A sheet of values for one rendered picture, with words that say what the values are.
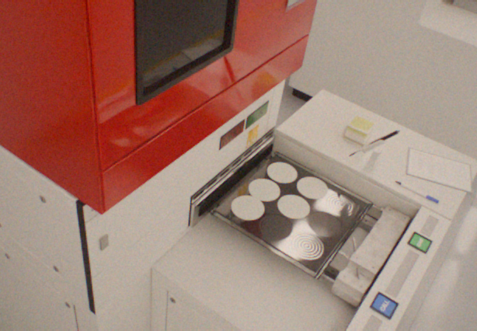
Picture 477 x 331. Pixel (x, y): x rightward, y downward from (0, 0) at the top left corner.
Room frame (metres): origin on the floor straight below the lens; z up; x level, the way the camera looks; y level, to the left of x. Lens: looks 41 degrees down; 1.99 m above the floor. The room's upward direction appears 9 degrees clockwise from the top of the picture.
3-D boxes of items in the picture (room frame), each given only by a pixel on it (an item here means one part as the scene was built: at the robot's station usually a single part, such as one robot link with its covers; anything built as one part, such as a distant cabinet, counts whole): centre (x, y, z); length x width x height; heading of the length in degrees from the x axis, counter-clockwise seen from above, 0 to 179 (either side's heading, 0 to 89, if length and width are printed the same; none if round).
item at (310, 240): (1.09, -0.19, 0.90); 0.34 x 0.34 x 0.01; 61
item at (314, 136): (1.39, -0.46, 0.89); 0.62 x 0.35 x 0.14; 61
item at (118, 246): (1.04, 0.10, 1.02); 0.82 x 0.03 x 0.40; 151
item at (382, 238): (0.98, -0.43, 0.87); 0.36 x 0.08 x 0.03; 151
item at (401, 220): (1.13, -0.51, 0.89); 0.08 x 0.03 x 0.03; 61
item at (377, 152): (1.26, -0.40, 1.03); 0.06 x 0.04 x 0.13; 61
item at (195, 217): (1.18, 0.00, 0.89); 0.44 x 0.02 x 0.10; 151
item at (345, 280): (0.84, -0.35, 0.89); 0.08 x 0.03 x 0.03; 61
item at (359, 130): (1.40, -0.39, 1.00); 0.07 x 0.07 x 0.07; 63
